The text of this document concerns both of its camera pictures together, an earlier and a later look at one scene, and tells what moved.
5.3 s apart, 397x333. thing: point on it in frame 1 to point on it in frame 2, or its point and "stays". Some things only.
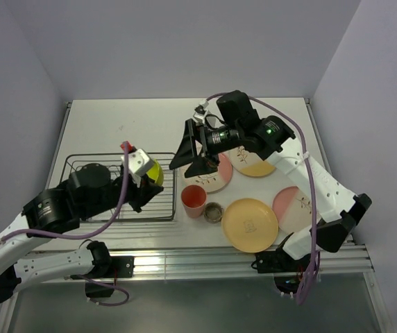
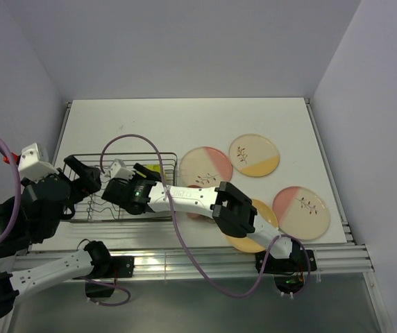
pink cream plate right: (293, 210) stays
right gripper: (187, 152) to (153, 175)
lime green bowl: (156, 173) stays
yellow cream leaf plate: (251, 164) stays
